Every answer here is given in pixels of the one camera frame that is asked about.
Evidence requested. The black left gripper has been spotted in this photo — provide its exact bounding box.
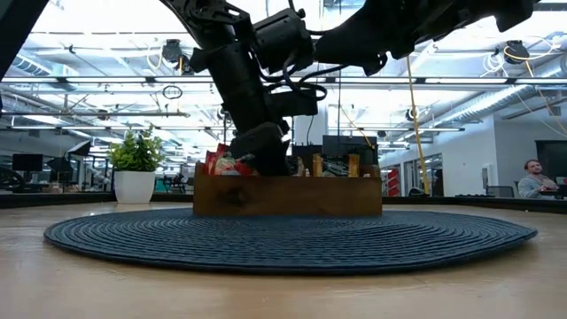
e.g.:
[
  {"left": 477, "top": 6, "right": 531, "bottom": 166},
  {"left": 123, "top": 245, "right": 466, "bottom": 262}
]
[{"left": 229, "top": 89, "right": 320, "bottom": 176}]

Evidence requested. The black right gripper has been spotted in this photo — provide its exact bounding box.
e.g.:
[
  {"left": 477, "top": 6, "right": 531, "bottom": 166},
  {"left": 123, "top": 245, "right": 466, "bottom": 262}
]
[{"left": 314, "top": 0, "right": 420, "bottom": 77}]

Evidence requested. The black box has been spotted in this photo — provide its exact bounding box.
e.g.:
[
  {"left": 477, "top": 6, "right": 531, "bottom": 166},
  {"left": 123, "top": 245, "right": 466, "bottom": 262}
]
[{"left": 291, "top": 144, "right": 324, "bottom": 157}]

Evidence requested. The wooden three-compartment tray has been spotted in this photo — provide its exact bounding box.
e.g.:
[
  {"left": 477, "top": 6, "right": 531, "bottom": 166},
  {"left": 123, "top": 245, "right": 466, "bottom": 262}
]
[{"left": 192, "top": 160, "right": 384, "bottom": 218}]

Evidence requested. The black monitor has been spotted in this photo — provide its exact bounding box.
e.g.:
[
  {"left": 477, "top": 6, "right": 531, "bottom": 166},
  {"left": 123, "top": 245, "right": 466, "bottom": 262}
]
[
  {"left": 12, "top": 153, "right": 44, "bottom": 174},
  {"left": 322, "top": 135, "right": 380, "bottom": 178}
]

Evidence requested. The round dark blue placemat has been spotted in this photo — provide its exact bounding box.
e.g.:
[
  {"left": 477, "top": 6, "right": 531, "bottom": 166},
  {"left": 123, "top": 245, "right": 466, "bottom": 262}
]
[{"left": 43, "top": 207, "right": 540, "bottom": 276}]

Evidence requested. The green plant in white pot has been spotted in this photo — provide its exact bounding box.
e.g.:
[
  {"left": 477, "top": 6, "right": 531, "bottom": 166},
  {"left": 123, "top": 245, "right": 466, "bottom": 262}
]
[{"left": 107, "top": 122, "right": 166, "bottom": 206}]

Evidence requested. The red cabinet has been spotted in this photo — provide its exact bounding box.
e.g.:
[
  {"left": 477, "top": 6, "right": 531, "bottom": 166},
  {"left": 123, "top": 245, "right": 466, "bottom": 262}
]
[{"left": 386, "top": 167, "right": 400, "bottom": 198}]

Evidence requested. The black softbox lamp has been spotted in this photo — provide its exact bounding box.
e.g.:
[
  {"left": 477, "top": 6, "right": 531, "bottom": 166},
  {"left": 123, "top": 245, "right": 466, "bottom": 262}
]
[{"left": 66, "top": 140, "right": 93, "bottom": 158}]

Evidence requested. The grey office chair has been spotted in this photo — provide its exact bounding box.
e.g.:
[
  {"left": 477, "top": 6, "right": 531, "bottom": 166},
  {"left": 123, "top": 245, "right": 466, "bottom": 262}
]
[{"left": 485, "top": 185, "right": 517, "bottom": 199}]

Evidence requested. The person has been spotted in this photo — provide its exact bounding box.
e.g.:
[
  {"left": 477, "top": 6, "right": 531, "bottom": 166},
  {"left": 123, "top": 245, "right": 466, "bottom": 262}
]
[{"left": 517, "top": 159, "right": 560, "bottom": 199}]

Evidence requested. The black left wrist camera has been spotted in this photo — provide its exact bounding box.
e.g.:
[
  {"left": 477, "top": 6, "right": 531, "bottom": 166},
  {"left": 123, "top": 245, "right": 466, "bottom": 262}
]
[{"left": 252, "top": 7, "right": 316, "bottom": 75}]

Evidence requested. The yellow hanging cable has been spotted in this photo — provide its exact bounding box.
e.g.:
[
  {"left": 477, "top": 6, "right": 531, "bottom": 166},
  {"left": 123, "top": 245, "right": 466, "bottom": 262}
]
[{"left": 405, "top": 55, "right": 431, "bottom": 196}]

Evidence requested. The black ceiling cable reel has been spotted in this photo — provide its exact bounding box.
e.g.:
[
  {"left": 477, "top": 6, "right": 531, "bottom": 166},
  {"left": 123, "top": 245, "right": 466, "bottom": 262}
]
[
  {"left": 160, "top": 38, "right": 197, "bottom": 77},
  {"left": 503, "top": 39, "right": 532, "bottom": 66}
]

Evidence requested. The silver ventilation duct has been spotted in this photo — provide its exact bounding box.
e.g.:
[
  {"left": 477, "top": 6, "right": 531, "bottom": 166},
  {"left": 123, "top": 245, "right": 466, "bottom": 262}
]
[{"left": 431, "top": 83, "right": 567, "bottom": 129}]

